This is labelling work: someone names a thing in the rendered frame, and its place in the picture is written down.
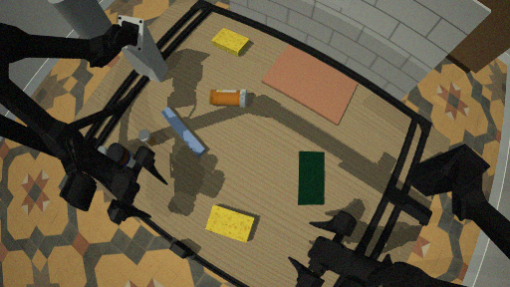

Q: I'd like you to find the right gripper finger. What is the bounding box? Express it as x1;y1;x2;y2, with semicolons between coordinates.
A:
309;215;337;233
288;257;313;282

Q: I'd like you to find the yellow sponge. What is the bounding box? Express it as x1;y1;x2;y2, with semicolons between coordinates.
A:
211;28;250;57
206;204;255;242

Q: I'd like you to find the blue rectangular bar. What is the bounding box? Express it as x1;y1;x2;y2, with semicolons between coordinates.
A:
161;107;206;157

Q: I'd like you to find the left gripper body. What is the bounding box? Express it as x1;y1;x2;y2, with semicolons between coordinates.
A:
99;145;155;225

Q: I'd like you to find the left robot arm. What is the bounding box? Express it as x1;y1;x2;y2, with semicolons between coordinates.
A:
0;21;140;211

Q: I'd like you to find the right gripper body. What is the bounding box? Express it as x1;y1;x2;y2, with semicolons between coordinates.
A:
296;210;361;287

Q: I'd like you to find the orange pill bottle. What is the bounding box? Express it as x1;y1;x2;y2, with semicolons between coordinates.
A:
209;90;241;106

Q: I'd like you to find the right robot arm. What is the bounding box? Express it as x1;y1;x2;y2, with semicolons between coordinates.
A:
308;154;510;287

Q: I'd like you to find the small amber pill bottle with grey cap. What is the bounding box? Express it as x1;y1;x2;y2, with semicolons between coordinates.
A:
138;129;155;146

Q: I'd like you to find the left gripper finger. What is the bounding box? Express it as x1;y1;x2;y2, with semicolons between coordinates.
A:
145;159;168;185
123;203;151;221

